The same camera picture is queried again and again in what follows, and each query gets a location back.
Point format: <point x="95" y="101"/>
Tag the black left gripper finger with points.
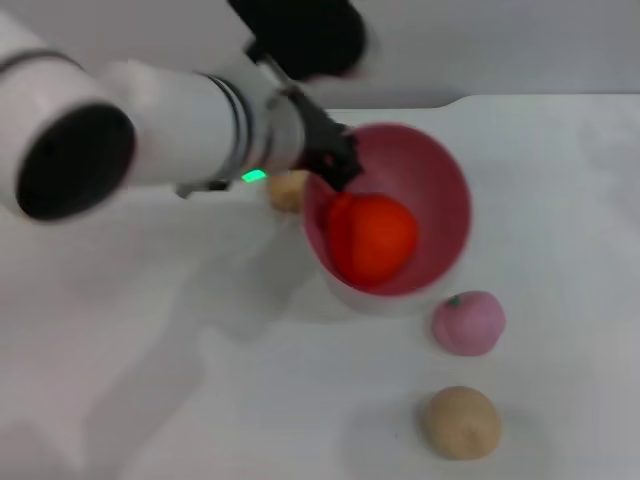
<point x="345" y="167"/>

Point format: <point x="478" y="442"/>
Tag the pink plastic bowl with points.
<point x="425" y="175"/>

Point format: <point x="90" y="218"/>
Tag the tan toy potato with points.
<point x="462" y="422"/>

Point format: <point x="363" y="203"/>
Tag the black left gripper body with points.
<point x="320" y="140"/>

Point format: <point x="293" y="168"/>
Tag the toy bread slice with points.
<point x="287" y="192"/>

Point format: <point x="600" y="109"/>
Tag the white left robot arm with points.
<point x="175" y="130"/>

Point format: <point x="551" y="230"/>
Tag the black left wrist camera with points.
<point x="310" y="35"/>

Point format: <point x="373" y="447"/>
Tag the orange squishy toy fruit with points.
<point x="380" y="240"/>

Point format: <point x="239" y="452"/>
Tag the pink toy peach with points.
<point x="470" y="325"/>

